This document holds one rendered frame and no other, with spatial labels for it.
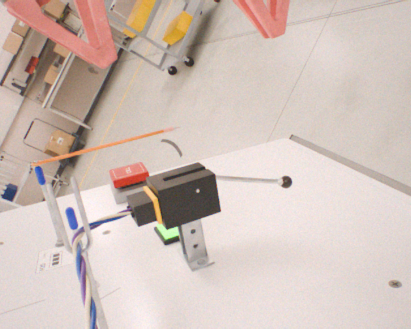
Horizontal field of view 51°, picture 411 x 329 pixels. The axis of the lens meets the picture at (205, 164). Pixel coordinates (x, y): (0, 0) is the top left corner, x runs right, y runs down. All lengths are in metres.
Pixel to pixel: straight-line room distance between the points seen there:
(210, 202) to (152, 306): 0.11
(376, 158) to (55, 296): 1.57
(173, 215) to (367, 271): 0.18
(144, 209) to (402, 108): 1.61
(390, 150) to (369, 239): 1.40
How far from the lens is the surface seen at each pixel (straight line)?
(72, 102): 8.49
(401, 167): 1.77
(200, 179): 0.39
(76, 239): 0.33
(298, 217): 0.49
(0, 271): 0.53
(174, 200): 0.39
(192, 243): 0.43
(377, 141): 1.91
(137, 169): 0.61
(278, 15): 0.41
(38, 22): 0.33
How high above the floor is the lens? 1.27
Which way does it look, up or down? 25 degrees down
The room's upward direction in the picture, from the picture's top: 63 degrees counter-clockwise
